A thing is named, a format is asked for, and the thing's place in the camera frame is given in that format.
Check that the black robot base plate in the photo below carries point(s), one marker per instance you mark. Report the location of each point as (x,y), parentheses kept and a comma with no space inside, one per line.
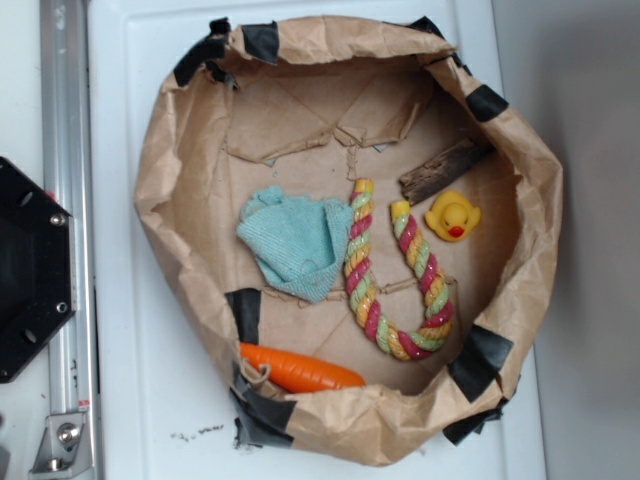
(35,269)

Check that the dark wooden block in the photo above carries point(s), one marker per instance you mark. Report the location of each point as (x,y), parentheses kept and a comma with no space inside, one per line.
(443,169)

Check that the aluminium extrusion rail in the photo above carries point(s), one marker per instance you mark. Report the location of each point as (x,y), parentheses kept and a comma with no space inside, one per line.
(73,362)

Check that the light blue cloth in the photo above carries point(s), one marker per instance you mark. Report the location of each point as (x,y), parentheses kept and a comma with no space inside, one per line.
(298,243)

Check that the multicolour twisted rope toy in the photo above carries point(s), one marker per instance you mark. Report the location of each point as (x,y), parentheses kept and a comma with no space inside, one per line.
(362,293)

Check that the metal corner bracket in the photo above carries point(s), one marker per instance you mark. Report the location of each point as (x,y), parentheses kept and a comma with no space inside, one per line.
(64,451)

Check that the brown paper bag bin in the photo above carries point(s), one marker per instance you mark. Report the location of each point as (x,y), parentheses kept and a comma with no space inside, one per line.
(312,105)

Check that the orange plastic carrot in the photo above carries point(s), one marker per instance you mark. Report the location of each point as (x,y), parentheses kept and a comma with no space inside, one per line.
(299,373)

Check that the yellow rubber duck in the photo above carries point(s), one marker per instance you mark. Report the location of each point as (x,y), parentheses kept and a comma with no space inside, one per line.
(452,217)

